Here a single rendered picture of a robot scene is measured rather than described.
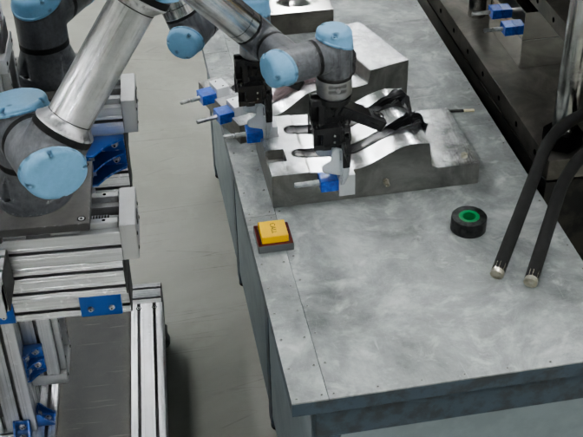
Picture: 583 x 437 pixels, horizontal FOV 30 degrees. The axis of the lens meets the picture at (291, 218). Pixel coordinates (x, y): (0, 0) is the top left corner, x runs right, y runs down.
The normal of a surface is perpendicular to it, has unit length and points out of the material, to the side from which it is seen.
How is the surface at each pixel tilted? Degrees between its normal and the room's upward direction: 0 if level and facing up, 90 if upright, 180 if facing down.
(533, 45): 90
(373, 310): 0
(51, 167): 96
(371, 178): 90
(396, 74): 90
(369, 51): 0
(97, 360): 0
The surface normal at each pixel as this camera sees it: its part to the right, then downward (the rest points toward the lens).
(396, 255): -0.02, -0.80
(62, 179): 0.42, 0.62
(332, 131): 0.18, 0.59
